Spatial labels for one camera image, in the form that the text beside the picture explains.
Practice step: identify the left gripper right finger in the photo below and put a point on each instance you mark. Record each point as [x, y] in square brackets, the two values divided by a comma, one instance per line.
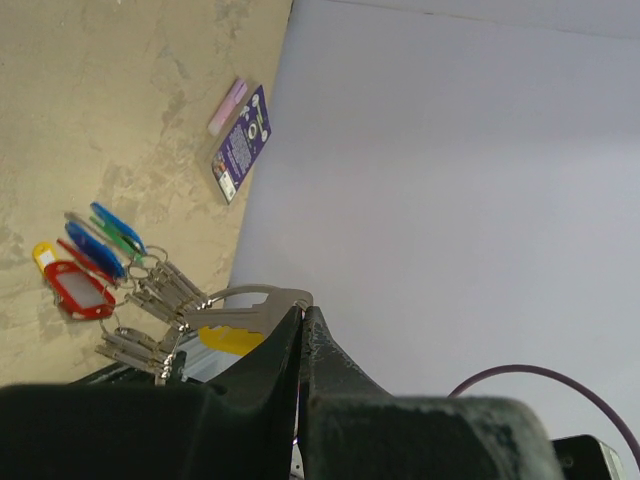
[351, 428]

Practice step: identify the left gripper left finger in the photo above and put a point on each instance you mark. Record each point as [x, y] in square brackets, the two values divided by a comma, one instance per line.
[237, 426]

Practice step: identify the yellow tag key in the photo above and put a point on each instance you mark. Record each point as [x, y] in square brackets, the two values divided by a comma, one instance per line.
[44, 254]
[240, 330]

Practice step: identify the keyring with coloured key tags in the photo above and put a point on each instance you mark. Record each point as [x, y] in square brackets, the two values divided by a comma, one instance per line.
[110, 266]

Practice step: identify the purple card package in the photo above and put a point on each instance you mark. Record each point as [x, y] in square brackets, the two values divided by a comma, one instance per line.
[240, 142]

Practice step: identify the pink marker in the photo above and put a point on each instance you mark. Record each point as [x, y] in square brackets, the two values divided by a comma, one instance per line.
[232, 99]

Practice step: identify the aluminium frame rail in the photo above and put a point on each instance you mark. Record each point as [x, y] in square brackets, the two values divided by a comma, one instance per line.
[194, 362]

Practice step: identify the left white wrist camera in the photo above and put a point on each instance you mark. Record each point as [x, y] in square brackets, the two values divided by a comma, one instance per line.
[584, 457]

